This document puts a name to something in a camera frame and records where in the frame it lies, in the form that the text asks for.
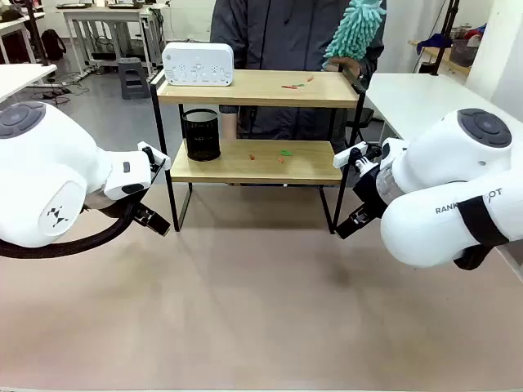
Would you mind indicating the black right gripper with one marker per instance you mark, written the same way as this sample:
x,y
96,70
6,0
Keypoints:
x,y
369,196

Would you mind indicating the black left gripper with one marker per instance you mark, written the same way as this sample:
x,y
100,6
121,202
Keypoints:
x,y
96,202

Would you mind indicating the teal chenille duster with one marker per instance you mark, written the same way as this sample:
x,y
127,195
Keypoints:
x,y
359,28

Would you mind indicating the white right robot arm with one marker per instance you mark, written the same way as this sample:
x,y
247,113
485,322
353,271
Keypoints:
x,y
449,171

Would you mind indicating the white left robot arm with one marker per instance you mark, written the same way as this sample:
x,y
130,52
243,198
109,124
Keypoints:
x,y
45,163

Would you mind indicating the person's right hand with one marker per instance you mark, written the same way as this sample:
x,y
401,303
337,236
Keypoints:
x,y
229,126

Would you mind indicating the person's left hand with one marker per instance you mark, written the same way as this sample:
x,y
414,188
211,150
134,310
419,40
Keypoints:
x,y
343,65

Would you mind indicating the black mesh pen holder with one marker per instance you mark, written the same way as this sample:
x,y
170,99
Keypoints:
x,y
203,136

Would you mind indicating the black chair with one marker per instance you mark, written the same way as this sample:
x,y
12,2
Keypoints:
x,y
365,118

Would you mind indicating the grey plastic step stool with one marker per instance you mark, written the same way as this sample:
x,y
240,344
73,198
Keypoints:
x,y
134,79

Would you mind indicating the white electronic device with buttons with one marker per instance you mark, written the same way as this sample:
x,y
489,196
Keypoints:
x,y
198,65

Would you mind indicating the yellow wooden side table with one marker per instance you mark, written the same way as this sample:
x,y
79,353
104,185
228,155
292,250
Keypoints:
x,y
453,67

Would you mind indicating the white desk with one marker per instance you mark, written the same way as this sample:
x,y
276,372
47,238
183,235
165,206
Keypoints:
x,y
20,75

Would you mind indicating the person in grey jacket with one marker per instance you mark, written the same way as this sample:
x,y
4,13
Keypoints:
x,y
286,36

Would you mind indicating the blue cloth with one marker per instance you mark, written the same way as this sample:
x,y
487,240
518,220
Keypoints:
x,y
433,43

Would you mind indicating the black backpack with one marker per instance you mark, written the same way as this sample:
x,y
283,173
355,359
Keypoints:
x,y
53,45

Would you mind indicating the clear plastic storage bin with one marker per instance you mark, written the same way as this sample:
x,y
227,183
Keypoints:
x,y
463,51

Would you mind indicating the black tripod pole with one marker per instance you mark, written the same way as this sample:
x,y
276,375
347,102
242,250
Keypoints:
x,y
445,36
37,32

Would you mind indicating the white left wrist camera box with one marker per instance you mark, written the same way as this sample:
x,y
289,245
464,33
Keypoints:
x,y
157,156

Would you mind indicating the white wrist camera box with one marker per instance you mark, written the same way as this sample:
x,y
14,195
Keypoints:
x,y
347,156
157,156

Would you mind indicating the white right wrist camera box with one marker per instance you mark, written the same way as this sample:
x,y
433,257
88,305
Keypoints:
x,y
347,156

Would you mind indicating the wooden two-tier shelf black frame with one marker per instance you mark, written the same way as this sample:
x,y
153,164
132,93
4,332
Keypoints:
x,y
261,87

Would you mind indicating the metal frame workbench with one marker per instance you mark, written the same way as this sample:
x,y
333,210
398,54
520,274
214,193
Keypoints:
x,y
106,10

